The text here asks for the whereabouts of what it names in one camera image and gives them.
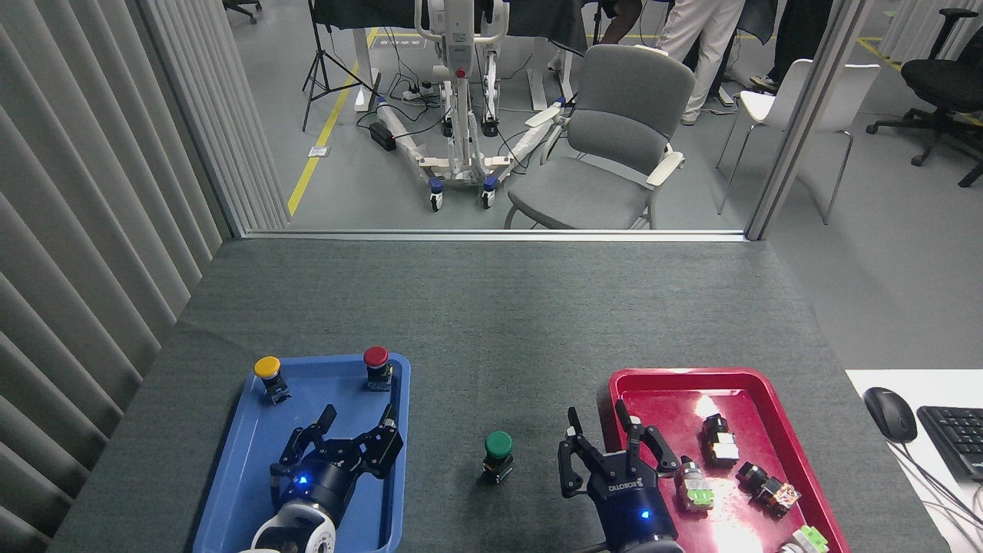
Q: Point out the grey upholstered armchair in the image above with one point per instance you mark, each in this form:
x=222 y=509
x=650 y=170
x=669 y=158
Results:
x=614 y=138

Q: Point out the white wheeled stand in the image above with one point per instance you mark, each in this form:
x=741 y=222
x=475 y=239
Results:
x=459 y=115

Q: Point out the yellow push button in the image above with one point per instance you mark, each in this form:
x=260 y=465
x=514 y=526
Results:
x=267 y=366

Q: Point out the silver green selector switch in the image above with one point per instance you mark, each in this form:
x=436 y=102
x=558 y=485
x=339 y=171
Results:
x=695 y=488

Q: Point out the white desk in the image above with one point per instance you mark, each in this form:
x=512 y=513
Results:
x=933 y=384

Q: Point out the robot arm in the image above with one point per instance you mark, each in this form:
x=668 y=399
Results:
x=649 y=551

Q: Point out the black keyboard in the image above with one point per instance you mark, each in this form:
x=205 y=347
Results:
x=956 y=442

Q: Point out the person in pale trousers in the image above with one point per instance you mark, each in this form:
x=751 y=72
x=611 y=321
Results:
x=710 y=38

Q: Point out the floor socket plate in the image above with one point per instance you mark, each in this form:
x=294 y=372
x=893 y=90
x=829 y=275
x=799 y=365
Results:
x=319 y=151

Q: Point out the black amber switch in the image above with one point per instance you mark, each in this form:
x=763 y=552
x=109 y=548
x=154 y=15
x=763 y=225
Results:
x=772 y=488

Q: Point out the red plastic tray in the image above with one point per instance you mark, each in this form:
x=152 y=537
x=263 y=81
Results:
x=668 y=388

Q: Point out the black draped table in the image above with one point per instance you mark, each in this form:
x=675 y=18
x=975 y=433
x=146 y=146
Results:
x=537 y=19

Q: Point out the white power strip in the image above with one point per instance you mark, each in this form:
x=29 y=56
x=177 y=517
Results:
x=418 y=92

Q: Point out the red push button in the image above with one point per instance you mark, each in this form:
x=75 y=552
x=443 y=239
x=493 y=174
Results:
x=375 y=356

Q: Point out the person in dark trousers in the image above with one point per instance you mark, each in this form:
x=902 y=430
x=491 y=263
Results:
x=799 y=31

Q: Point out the black power brick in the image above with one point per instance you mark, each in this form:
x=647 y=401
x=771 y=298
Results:
x=382 y=136

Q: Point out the black computer mouse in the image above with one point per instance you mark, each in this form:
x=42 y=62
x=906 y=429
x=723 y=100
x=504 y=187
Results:
x=891 y=413

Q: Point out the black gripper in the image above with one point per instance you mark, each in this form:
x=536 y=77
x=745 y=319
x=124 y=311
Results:
x=633 y=507
x=322 y=480

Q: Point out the blue plastic tray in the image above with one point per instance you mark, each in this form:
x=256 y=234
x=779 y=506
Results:
x=230 y=476

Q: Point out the person leaning over table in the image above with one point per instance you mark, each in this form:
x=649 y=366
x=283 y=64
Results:
x=622 y=17

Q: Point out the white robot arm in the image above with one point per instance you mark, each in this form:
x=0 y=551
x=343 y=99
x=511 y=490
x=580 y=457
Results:
x=303 y=530

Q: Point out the white plastic chair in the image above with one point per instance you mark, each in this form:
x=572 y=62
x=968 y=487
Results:
x=776 y=100

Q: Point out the silver frame post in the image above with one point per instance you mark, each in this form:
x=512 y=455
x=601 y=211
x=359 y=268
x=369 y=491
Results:
x=806 y=115
x=223 y=138

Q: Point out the silver table edge rail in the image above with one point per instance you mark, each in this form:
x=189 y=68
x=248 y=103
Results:
x=491 y=235

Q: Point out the white green switch block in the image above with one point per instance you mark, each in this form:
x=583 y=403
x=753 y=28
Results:
x=806 y=539

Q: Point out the black tripod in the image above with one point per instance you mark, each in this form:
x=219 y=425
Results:
x=322 y=69

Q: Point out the black office chair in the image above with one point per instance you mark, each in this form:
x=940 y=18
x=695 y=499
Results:
x=944 y=81

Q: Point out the green push button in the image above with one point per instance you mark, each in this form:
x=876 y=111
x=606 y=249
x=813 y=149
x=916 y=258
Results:
x=498 y=443

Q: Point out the black and white switch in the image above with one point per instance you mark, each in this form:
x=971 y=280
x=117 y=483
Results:
x=720 y=449

